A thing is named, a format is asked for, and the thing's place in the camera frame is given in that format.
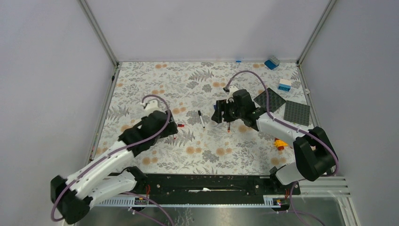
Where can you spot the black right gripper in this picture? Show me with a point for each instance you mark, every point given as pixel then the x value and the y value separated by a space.
pixel 221 106

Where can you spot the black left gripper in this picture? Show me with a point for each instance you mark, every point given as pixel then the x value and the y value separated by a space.
pixel 171 128

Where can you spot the white marker black tip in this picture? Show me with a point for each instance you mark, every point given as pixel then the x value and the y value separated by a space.
pixel 201 118

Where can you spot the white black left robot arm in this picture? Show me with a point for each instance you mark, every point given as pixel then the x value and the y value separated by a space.
pixel 74 196

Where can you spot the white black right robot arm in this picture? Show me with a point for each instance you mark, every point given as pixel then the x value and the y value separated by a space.
pixel 314 154

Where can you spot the dark green lego baseplate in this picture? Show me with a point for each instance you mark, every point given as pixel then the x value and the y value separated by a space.
pixel 275 100

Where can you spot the white blue lego brick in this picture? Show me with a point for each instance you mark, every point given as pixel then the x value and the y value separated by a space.
pixel 285 85

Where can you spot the floral table mat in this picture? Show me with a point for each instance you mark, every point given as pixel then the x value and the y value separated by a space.
pixel 187 88

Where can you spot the colourful lego brick pile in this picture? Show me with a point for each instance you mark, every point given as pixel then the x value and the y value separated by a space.
pixel 279 144

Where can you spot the grey lego baseplate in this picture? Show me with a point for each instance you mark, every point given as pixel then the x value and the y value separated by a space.
pixel 297 113

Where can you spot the blue grey lego brick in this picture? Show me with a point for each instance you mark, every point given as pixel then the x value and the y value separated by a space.
pixel 272 62

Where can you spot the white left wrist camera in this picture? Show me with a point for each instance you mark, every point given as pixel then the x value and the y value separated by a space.
pixel 151 106

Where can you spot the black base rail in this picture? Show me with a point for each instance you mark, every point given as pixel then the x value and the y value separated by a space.
pixel 193 189

